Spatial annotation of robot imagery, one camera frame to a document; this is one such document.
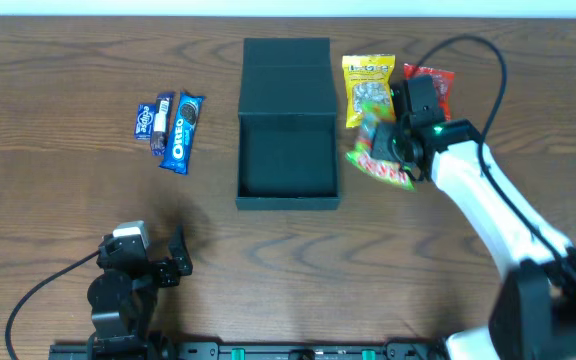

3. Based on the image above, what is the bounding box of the green Haribo gummy bag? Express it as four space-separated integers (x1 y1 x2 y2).
346 101 414 190

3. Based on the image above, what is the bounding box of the red dried fruit bag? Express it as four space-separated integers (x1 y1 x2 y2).
404 63 455 121

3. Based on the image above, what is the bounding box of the yellow sunflower seed bag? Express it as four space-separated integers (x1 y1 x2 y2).
342 54 396 128

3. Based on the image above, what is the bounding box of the blue Oreo cookie pack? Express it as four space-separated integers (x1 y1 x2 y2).
159 93 205 175

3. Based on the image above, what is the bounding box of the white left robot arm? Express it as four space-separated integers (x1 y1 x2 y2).
86 221 193 359

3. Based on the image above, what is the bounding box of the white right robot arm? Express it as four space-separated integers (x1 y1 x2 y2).
371 75 576 359

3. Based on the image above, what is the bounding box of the blue Eclipse gum pack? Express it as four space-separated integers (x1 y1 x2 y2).
134 103 156 140

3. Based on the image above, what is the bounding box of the dark blue chocolate bar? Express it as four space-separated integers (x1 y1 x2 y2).
150 92 175 156

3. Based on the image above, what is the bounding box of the black open gift box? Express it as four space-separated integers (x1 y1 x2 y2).
235 38 340 211

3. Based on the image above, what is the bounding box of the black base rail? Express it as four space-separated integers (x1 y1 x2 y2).
48 341 449 360

